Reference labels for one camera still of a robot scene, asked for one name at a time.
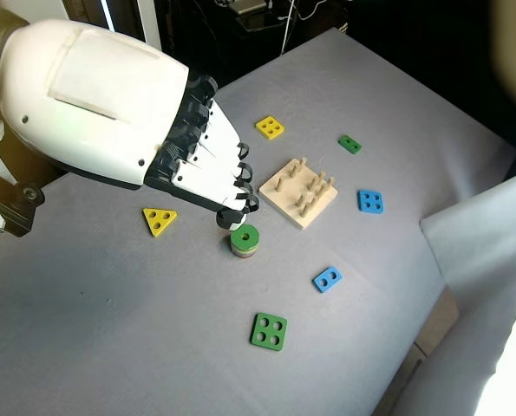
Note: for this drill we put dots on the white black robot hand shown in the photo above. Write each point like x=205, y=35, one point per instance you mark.
x=88, y=95

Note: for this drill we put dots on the stack of coloured rings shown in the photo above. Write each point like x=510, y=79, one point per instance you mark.
x=244, y=237

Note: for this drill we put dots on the yellow triangle block three holes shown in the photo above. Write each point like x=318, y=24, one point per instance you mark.
x=160, y=219

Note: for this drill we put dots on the yellow square block four holes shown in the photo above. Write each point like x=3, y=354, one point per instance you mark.
x=269, y=126

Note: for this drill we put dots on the wooden peg board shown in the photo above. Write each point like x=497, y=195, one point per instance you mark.
x=292, y=203

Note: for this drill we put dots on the green block two holes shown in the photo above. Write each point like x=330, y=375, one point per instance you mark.
x=351, y=144

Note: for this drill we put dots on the green square block four holes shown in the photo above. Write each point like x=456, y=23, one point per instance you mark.
x=268, y=329

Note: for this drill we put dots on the blue square block four holes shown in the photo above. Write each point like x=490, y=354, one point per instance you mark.
x=370, y=200

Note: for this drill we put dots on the blue block two holes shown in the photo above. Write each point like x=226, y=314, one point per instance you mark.
x=328, y=279

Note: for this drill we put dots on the grey table cloth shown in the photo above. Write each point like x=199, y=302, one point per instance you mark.
x=110, y=325

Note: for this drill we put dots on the white sheet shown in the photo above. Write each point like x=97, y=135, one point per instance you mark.
x=491, y=260

